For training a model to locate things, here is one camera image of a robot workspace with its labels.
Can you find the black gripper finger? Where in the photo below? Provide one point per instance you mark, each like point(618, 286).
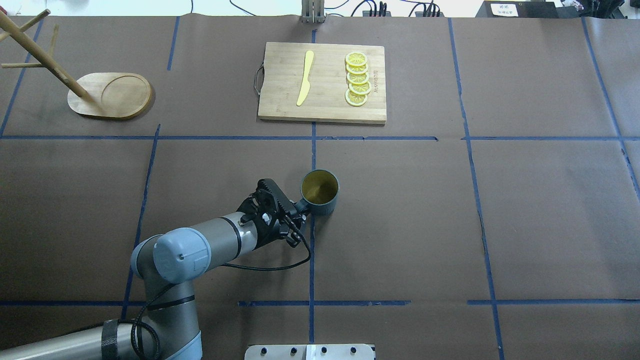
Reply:
point(281, 203)
point(291, 230)

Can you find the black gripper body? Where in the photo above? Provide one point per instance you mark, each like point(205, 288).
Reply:
point(258, 233)

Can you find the dark teal mug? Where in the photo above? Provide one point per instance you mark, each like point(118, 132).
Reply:
point(319, 193)

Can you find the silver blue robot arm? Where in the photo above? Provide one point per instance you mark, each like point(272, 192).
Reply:
point(167, 327)

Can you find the wooden cup storage rack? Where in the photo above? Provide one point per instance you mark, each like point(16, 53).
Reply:
point(104, 95)

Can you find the lemon slice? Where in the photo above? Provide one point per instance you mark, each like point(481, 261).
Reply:
point(355, 99)
point(357, 70)
point(360, 89)
point(356, 59)
point(357, 79)

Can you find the bamboo cutting board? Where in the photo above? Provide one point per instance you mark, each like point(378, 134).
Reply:
point(283, 69)

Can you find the yellow plastic knife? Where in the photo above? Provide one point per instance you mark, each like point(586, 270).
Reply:
point(305, 81)

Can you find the black box with label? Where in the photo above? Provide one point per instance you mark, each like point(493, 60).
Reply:
point(517, 9)

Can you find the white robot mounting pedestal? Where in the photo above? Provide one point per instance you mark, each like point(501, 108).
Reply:
point(331, 351)

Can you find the aluminium frame post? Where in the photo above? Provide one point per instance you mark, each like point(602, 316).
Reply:
point(313, 11)

